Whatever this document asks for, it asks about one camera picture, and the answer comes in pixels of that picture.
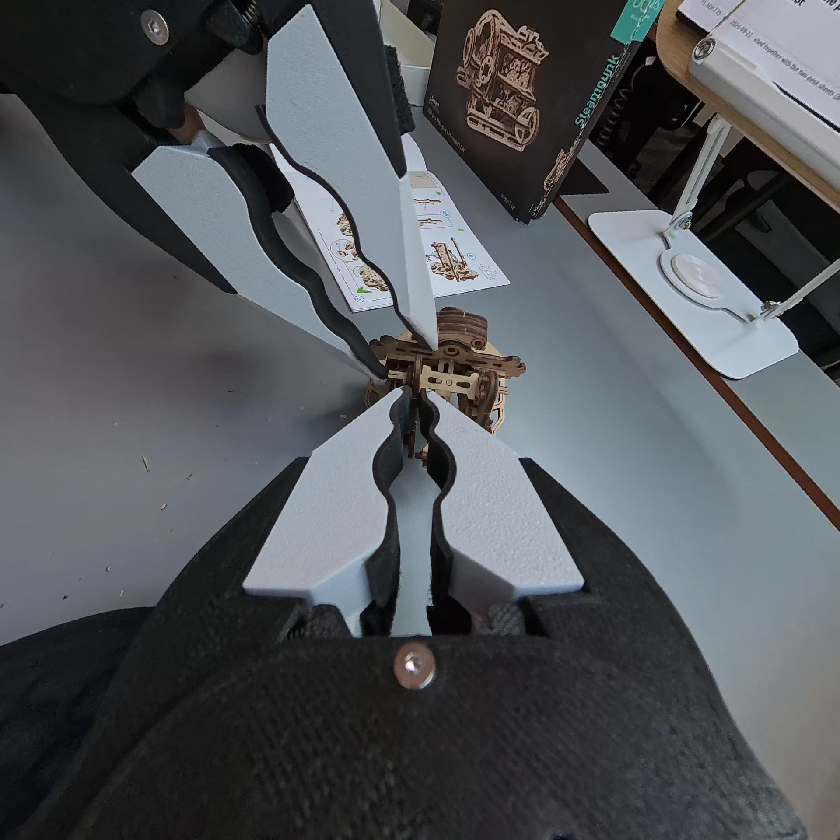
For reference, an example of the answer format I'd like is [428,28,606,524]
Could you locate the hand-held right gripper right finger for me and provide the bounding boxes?
[420,390,586,636]

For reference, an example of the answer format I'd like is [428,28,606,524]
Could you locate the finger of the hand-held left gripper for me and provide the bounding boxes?
[255,2,439,350]
[131,130,389,382]

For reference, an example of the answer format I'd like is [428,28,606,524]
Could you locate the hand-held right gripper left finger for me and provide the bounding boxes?
[243,387,414,636]

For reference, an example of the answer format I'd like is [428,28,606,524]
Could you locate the wooden mechanical model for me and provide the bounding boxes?
[364,305,527,460]

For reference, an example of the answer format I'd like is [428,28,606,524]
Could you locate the grey desk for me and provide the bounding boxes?
[0,92,840,840]

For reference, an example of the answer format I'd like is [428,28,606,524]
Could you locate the assembly instruction booklet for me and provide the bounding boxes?
[269,134,511,314]

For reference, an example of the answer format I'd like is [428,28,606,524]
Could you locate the black and teal kit box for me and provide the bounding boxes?
[423,0,667,225]

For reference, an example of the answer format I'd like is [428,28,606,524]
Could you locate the black honeycomb cushion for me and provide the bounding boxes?
[0,607,155,840]

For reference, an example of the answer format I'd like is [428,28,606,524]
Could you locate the white clip bar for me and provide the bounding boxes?
[688,18,840,193]

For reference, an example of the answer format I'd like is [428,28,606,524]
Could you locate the printed paper sheet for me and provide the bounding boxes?
[676,0,840,132]

